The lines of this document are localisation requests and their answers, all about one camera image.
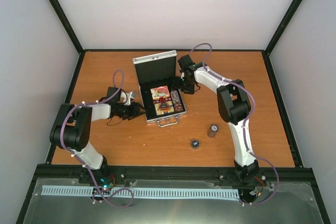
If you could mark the black aluminium frame rail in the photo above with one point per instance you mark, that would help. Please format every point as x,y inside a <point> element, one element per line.
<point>223,176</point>

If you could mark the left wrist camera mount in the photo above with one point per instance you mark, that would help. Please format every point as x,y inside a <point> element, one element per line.
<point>127,98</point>

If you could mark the light blue cable duct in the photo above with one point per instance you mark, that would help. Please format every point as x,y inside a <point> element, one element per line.
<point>143,193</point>

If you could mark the chip row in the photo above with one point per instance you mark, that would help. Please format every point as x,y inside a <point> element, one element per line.
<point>178,107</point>

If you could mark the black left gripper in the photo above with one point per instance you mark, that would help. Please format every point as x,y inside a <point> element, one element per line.
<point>135,111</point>

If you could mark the aluminium poker set case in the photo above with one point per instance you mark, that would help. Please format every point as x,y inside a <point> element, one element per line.
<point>153,71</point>

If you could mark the right connector with wires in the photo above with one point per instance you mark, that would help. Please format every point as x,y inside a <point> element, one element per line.
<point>258,191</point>

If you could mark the tall poker chip stack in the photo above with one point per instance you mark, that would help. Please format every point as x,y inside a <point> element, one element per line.
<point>212,131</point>

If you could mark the black triangular dealer button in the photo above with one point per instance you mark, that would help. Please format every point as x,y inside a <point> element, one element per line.
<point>163,105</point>

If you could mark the pink card deck box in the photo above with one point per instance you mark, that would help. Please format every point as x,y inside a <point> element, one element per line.
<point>160,92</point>

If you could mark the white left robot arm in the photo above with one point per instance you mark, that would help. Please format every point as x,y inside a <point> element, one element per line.
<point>71,128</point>

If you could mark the left controller board with LED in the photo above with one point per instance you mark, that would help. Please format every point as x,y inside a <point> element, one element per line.
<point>108,182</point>

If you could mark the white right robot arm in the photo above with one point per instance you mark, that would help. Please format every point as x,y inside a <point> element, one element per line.
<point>233,106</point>

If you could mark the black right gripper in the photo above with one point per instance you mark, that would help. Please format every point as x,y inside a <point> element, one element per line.
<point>175,85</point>

